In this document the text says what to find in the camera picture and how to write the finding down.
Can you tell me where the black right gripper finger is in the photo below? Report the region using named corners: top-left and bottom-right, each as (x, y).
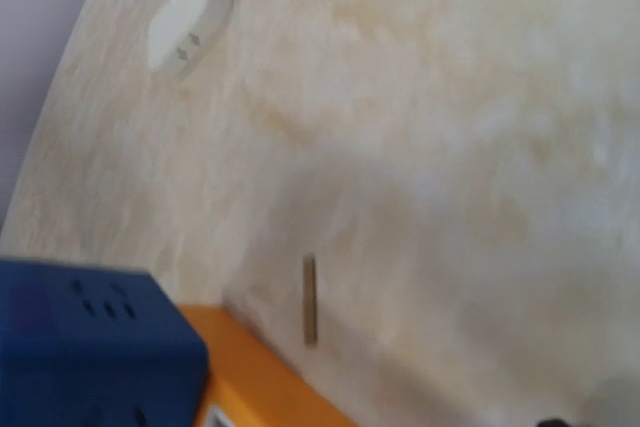
top-left (537, 417), bottom-right (572, 427)

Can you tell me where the orange power strip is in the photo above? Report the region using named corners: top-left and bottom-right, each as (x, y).
top-left (179, 305), bottom-right (354, 427)

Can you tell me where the blue cube adapter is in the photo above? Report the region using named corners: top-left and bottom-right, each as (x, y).
top-left (1, 258), bottom-right (209, 426)

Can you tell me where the white plug adapter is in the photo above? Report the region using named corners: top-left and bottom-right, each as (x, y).
top-left (147, 0), bottom-right (234, 77)

